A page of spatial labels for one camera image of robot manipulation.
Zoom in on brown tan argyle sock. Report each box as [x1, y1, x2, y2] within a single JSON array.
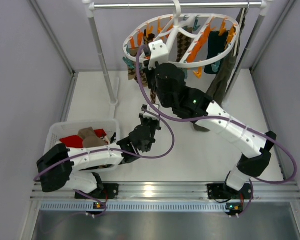
[[176, 33, 192, 62]]

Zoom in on brown yellow argyle sock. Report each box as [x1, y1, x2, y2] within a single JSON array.
[[127, 47, 148, 87]]

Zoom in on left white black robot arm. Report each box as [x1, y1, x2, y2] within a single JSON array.
[[36, 115, 161, 198]]

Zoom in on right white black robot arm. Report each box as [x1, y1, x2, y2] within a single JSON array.
[[142, 63, 277, 194]]

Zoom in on white round clip hanger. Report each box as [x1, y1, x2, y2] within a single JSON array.
[[122, 1, 241, 78]]

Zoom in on pile of socks in basket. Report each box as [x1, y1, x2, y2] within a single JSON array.
[[58, 127, 114, 149]]

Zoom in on olive green hanging trousers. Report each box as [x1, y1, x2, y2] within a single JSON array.
[[192, 8, 248, 132]]

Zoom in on teal green sock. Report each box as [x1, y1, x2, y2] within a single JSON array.
[[204, 30, 236, 76]]

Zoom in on white plastic laundry basket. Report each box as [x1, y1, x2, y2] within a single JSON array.
[[44, 119, 123, 173]]

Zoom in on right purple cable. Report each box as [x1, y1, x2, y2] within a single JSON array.
[[136, 46, 298, 186]]

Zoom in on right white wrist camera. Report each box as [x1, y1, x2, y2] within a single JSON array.
[[143, 40, 169, 70]]

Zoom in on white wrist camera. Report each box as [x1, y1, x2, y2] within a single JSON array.
[[143, 40, 169, 70], [141, 104, 159, 121]]

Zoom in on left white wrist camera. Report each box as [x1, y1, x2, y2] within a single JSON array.
[[141, 104, 159, 121]]

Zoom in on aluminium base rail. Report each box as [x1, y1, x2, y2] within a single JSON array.
[[30, 182, 300, 213]]

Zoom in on white clothes rack frame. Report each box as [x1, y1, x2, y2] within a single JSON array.
[[80, 0, 275, 121]]

